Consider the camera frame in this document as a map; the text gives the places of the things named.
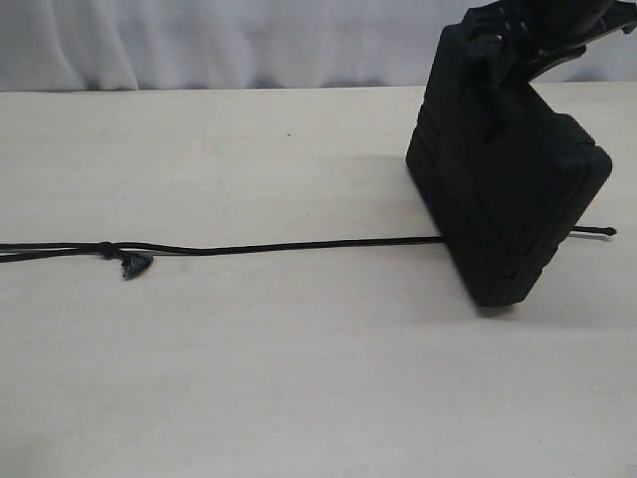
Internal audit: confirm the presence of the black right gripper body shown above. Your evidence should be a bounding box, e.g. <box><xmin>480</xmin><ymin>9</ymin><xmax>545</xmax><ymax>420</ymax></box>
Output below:
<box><xmin>461</xmin><ymin>1</ymin><xmax>636</xmax><ymax>80</ymax></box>

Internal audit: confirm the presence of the black plastic carrying case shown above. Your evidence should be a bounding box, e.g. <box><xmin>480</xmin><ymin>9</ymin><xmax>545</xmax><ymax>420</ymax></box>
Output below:
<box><xmin>406</xmin><ymin>25</ymin><xmax>612</xmax><ymax>308</ymax></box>

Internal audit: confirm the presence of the black braided rope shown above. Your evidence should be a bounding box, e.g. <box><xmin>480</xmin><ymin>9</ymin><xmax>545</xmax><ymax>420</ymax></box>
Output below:
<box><xmin>0</xmin><ymin>225</ymin><xmax>618</xmax><ymax>282</ymax></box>

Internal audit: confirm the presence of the white backdrop curtain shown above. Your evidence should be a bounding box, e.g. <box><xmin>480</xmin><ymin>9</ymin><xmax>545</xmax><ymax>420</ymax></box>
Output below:
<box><xmin>0</xmin><ymin>0</ymin><xmax>637</xmax><ymax>94</ymax></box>

